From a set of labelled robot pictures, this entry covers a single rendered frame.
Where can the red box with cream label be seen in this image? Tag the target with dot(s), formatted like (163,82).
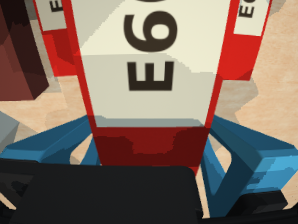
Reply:
(248,33)

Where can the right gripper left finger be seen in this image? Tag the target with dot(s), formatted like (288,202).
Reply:
(55,145)

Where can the dark brown low platform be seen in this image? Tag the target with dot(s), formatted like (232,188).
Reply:
(22,76)

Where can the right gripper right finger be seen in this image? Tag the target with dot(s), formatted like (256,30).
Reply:
(259,163)

